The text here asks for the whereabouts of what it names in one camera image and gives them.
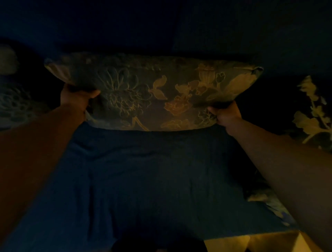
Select person's left hand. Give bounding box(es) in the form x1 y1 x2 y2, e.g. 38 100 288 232
60 84 101 113

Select blue bed sheet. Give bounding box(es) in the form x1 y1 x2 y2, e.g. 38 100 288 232
0 122 299 252

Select person's right hand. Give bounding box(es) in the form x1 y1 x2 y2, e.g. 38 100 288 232
207 101 243 125

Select person's left forearm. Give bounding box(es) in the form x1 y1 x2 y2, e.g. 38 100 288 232
0 104 86 246

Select floral patterned duvet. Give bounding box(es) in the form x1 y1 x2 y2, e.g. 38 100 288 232
244 75 332 227

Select person's right forearm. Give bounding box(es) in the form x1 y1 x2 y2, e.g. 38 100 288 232
224 117 332 252

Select floral patterned pillow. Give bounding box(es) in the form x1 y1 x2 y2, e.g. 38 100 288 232
0 44 52 130
44 52 264 132

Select dark blue headboard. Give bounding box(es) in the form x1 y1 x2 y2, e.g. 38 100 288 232
0 0 332 78

